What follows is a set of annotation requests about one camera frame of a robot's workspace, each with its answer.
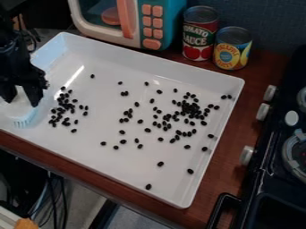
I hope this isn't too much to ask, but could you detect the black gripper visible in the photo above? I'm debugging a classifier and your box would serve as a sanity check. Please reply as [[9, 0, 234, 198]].
[[0, 57, 51, 108]]

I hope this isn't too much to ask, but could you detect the white brush tool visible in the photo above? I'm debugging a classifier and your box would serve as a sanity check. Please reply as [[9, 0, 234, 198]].
[[0, 85, 42, 130]]

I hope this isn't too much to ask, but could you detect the pile of black bits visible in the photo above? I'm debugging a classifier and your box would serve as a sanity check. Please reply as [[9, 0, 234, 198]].
[[47, 85, 90, 134], [88, 73, 234, 191]]

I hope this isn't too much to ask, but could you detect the white tray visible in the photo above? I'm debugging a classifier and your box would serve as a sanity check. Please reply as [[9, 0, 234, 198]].
[[0, 31, 247, 210]]

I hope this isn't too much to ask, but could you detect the toy microwave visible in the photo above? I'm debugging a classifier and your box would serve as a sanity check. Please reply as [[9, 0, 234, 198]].
[[65, 0, 188, 52]]

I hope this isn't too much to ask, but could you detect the red can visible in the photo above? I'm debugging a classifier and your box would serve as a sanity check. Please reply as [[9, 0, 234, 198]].
[[182, 5, 222, 63]]

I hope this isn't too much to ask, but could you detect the yellow and blue can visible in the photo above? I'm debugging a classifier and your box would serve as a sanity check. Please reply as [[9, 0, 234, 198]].
[[211, 25, 254, 72]]

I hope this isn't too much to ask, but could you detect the toy stove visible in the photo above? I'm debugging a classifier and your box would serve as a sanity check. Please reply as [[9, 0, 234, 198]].
[[205, 44, 306, 229]]

